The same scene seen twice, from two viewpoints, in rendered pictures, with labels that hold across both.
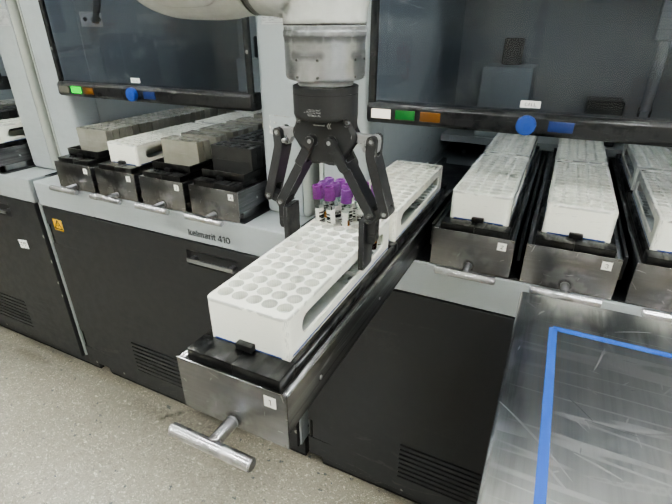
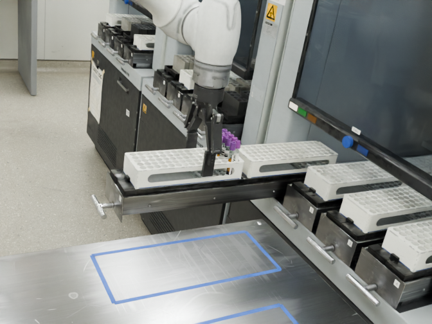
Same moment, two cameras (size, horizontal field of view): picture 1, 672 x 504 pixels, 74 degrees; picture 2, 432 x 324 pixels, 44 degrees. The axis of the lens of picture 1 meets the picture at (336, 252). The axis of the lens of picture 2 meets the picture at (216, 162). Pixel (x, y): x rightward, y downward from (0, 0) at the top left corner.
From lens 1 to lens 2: 91 cm
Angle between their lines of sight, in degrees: 30
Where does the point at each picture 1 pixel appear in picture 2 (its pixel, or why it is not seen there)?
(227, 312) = (126, 161)
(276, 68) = (262, 60)
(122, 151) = (184, 78)
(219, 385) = (112, 188)
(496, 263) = (308, 219)
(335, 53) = (204, 74)
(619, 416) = (211, 253)
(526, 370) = (206, 231)
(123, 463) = not seen: hidden behind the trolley
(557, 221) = (345, 207)
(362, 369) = not seen: hidden behind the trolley
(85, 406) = (115, 228)
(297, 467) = not seen: outside the picture
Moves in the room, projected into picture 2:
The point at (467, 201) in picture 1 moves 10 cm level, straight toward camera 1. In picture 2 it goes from (311, 176) to (283, 182)
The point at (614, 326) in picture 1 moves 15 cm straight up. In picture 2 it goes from (272, 244) to (287, 182)
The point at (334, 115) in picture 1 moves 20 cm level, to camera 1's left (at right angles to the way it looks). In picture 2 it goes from (202, 99) to (142, 76)
